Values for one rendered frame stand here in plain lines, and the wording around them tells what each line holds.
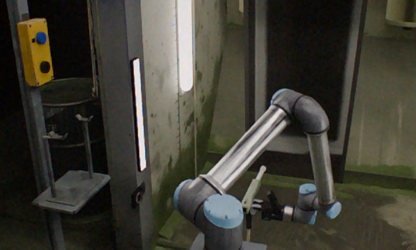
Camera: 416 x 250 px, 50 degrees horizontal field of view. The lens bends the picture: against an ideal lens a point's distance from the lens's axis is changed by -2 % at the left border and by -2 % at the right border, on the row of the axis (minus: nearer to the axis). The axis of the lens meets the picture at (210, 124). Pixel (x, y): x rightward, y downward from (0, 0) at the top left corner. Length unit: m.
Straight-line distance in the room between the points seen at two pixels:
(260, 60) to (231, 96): 1.06
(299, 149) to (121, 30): 1.47
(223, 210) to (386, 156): 2.20
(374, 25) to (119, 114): 2.30
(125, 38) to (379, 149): 2.22
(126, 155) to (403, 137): 2.18
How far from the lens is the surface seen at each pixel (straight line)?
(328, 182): 2.21
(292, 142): 3.18
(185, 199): 1.88
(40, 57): 1.98
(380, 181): 3.75
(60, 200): 2.10
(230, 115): 3.85
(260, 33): 2.81
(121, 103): 2.43
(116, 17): 2.31
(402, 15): 3.54
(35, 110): 2.08
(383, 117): 3.79
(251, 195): 2.49
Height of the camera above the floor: 1.86
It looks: 23 degrees down
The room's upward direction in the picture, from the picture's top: straight up
